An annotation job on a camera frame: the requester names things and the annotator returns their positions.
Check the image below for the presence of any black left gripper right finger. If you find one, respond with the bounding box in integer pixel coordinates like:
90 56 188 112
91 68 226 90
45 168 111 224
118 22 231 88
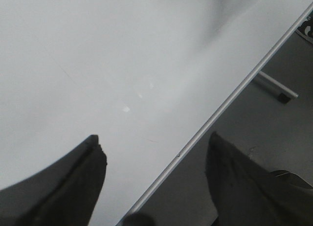
205 132 313 226

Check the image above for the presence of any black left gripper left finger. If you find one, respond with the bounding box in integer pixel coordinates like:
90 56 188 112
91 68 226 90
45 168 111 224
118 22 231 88
0 135 107 226

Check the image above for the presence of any grey whiteboard stand leg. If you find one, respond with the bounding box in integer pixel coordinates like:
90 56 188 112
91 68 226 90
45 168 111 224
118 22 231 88
253 71 299 100

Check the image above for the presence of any dark round object bottom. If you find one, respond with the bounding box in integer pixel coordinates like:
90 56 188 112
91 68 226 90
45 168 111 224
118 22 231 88
122 212 156 226

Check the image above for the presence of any black castor wheel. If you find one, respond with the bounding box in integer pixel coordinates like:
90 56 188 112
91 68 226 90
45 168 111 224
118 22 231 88
277 93 291 104

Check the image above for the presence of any white whiteboard with aluminium frame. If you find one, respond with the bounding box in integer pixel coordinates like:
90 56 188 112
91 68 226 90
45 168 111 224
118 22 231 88
0 0 313 226

